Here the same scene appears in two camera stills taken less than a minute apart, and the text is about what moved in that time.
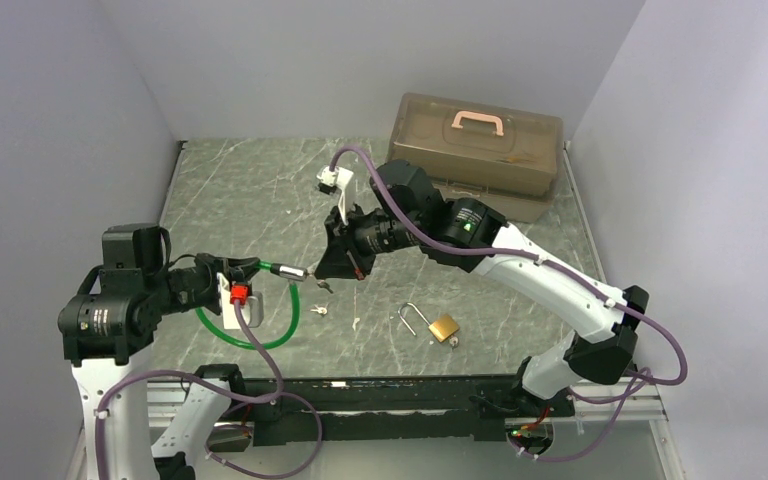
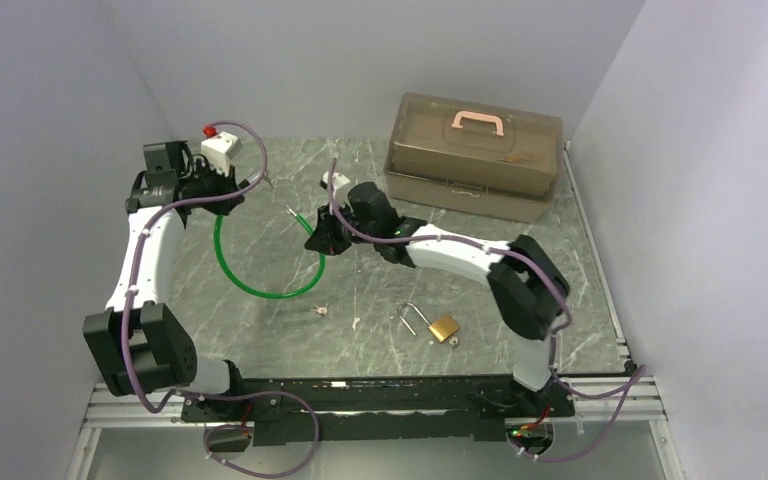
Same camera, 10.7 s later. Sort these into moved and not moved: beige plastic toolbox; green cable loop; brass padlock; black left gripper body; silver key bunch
Moved: black left gripper body; green cable loop
Not moved: silver key bunch; brass padlock; beige plastic toolbox
